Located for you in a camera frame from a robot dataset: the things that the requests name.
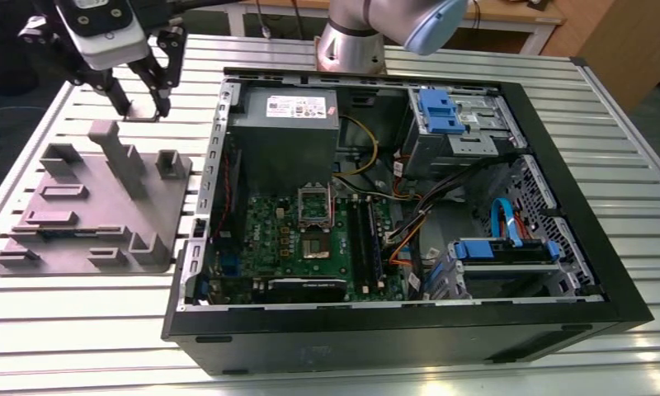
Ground black cable bundle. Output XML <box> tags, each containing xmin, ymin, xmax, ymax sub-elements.
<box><xmin>383</xmin><ymin>153</ymin><xmax>526</xmax><ymax>245</ymax></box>

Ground RAM stick in rack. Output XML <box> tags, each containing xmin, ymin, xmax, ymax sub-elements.
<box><xmin>37</xmin><ymin>229</ymin><xmax>104</xmax><ymax>240</ymax></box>

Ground grey power supply unit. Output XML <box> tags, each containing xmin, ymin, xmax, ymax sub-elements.
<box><xmin>231</xmin><ymin>87</ymin><xmax>342</xmax><ymax>189</ymax></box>

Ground blue plastic drive latch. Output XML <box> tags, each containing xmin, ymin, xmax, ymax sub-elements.
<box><xmin>419</xmin><ymin>88</ymin><xmax>470</xmax><ymax>135</ymax></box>

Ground black open PC case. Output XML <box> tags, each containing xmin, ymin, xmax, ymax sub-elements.
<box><xmin>160</xmin><ymin>65</ymin><xmax>655</xmax><ymax>376</ymax></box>

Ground silver optical drive cage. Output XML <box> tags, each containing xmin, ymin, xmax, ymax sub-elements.
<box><xmin>402</xmin><ymin>86</ymin><xmax>530</xmax><ymax>179</ymax></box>

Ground green motherboard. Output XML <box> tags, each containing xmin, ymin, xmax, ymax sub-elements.
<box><xmin>207</xmin><ymin>193</ymin><xmax>410</xmax><ymax>305</ymax></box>

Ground orange wires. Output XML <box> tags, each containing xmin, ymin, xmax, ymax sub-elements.
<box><xmin>387</xmin><ymin>229</ymin><xmax>423</xmax><ymax>269</ymax></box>

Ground wooden desk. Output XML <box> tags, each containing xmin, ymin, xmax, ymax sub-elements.
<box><xmin>462</xmin><ymin>0</ymin><xmax>567</xmax><ymax>57</ymax></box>

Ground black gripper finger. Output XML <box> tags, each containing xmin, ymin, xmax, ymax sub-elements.
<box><xmin>127</xmin><ymin>24</ymin><xmax>191</xmax><ymax>120</ymax></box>
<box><xmin>16</xmin><ymin>14</ymin><xmax>132</xmax><ymax>118</ymax></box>

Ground black camera cable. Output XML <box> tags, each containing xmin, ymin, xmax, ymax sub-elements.
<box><xmin>164</xmin><ymin>0</ymin><xmax>255</xmax><ymax>17</ymax></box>

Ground CPU socket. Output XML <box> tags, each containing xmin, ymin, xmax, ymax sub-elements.
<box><xmin>299</xmin><ymin>224</ymin><xmax>332</xmax><ymax>261</ymax></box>

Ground blue data cable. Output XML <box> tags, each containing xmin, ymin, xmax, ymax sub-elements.
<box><xmin>489</xmin><ymin>196</ymin><xmax>526</xmax><ymax>249</ymax></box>

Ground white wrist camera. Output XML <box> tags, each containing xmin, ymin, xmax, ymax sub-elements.
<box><xmin>54</xmin><ymin>0</ymin><xmax>151</xmax><ymax>72</ymax></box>

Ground black cable with silver plug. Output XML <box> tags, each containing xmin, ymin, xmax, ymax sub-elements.
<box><xmin>255</xmin><ymin>0</ymin><xmax>272</xmax><ymax>39</ymax></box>

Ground yellow wire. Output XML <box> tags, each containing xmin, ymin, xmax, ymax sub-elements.
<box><xmin>332</xmin><ymin>114</ymin><xmax>380</xmax><ymax>179</ymax></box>

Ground hard disk in blue carrier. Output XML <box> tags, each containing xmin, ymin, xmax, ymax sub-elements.
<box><xmin>451</xmin><ymin>240</ymin><xmax>563</xmax><ymax>266</ymax></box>

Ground silver disk bay cage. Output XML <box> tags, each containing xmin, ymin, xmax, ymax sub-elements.
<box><xmin>443</xmin><ymin>238</ymin><xmax>599</xmax><ymax>301</ymax></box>

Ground metal socket cover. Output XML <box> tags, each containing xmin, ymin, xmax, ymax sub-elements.
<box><xmin>296</xmin><ymin>180</ymin><xmax>336</xmax><ymax>227</ymax></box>

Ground black graphics card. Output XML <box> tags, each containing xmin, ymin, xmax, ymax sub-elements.
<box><xmin>264</xmin><ymin>276</ymin><xmax>350</xmax><ymax>305</ymax></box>

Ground grey parts rack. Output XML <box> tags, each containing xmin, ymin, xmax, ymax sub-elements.
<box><xmin>0</xmin><ymin>119</ymin><xmax>195</xmax><ymax>276</ymax></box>

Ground black RAM slot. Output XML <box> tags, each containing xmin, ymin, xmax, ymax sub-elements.
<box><xmin>354</xmin><ymin>196</ymin><xmax>375</xmax><ymax>292</ymax></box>
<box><xmin>347</xmin><ymin>196</ymin><xmax>368</xmax><ymax>293</ymax></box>
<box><xmin>359</xmin><ymin>196</ymin><xmax>380</xmax><ymax>291</ymax></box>

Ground wooden cabinet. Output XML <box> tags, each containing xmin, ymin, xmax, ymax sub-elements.
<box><xmin>545</xmin><ymin>0</ymin><xmax>660</xmax><ymax>113</ymax></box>

